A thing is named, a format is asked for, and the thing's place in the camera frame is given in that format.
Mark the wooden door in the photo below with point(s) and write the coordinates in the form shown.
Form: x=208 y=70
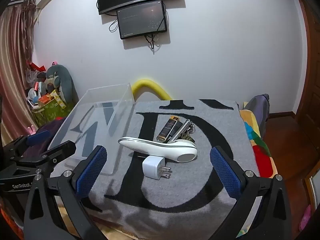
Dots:
x=312 y=92

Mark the red ribbon bow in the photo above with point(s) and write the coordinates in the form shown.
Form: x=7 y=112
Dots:
x=37 y=67

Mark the yellow foam tube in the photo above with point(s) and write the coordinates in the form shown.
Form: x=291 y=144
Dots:
x=147 y=83

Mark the grey blanket with black letters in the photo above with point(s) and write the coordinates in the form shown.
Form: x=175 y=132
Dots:
x=175 y=192

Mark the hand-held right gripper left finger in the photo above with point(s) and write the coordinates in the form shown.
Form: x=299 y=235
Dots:
x=92 y=167

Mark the small black wall monitor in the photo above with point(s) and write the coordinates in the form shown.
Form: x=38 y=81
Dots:
x=142 y=20

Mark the clear acrylic box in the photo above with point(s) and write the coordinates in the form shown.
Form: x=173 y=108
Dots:
x=75 y=110

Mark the colourful fleece blanket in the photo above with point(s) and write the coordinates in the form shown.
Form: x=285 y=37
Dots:
x=260 y=155

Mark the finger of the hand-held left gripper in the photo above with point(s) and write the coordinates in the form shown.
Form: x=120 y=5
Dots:
x=62 y=150
x=37 y=138

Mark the brown and gold lighter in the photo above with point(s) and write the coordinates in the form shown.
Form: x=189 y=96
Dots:
x=165 y=130

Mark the white plug charger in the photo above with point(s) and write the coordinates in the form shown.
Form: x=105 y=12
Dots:
x=152 y=167

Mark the white handheld massager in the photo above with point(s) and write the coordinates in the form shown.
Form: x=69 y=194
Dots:
x=155 y=147

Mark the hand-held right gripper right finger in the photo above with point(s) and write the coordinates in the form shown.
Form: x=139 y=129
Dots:
x=225 y=172

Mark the striped pink curtain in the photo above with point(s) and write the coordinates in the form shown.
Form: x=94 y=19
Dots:
x=12 y=55

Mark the pink soft item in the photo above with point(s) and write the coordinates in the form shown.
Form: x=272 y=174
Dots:
x=305 y=218

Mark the dark purple cloth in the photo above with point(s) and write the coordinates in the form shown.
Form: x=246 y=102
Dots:
x=50 y=128

